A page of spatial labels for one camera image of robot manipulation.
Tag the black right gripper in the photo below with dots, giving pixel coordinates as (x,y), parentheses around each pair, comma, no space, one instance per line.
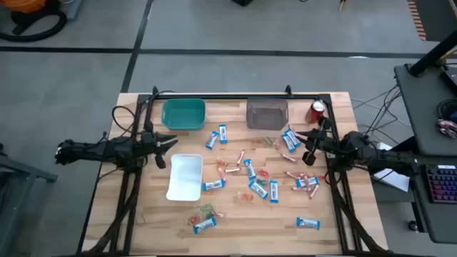
(317,141)

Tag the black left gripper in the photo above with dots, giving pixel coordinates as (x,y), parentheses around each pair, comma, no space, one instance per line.
(149,141)

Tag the Hershey's cookies creme bar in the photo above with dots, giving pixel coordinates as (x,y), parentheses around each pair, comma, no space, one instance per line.
(273,191)
(212,140)
(213,185)
(223,133)
(307,182)
(288,143)
(293,138)
(249,169)
(308,223)
(204,225)
(258,189)

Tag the teal gummy candy packet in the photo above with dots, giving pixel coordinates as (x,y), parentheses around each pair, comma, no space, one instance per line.
(261,182)

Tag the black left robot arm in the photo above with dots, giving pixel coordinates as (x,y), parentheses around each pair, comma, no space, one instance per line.
(107,148)

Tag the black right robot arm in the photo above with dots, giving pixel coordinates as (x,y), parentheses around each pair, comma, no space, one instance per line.
(375,157)

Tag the green gummy candy packet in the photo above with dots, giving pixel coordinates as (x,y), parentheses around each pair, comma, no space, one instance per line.
(268,140)
(206,210)

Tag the red gummy candy packet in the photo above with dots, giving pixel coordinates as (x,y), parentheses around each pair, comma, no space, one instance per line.
(322,177)
(263,173)
(194,220)

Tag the orange gummy candy packet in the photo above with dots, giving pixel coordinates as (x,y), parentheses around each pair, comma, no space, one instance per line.
(219,215)
(246,196)

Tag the red soda can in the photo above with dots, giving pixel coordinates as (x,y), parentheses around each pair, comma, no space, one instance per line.
(314,112)

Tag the teal plastic bin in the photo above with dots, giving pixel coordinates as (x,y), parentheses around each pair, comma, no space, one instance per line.
(184,114)

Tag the white plastic bin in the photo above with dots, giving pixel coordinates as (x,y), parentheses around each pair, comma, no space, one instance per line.
(185,176)

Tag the grey translucent plastic bin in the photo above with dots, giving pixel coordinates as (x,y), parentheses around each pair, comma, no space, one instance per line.
(267,114)

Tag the white paper sheet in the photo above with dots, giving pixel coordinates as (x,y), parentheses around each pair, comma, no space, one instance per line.
(396,180)

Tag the dark grey desk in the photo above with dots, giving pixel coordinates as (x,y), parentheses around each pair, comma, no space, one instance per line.
(421,107)
(439,221)

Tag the black caster wheel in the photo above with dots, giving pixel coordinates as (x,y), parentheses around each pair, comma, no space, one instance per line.
(413,225)

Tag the pink patterned object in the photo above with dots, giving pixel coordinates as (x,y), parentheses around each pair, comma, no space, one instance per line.
(447,128)

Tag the black backlit keyboard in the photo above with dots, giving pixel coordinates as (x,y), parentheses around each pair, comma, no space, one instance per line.
(442,183)

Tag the black slanted desk pole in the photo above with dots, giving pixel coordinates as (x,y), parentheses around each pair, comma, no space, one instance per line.
(432,53)

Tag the grey metal cart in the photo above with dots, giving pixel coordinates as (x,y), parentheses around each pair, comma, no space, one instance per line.
(10,214)

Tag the dark mat striped edge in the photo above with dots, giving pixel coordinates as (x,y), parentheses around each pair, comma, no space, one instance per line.
(439,18)

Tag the orange shop vacuum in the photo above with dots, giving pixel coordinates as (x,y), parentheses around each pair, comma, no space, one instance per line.
(21,4)

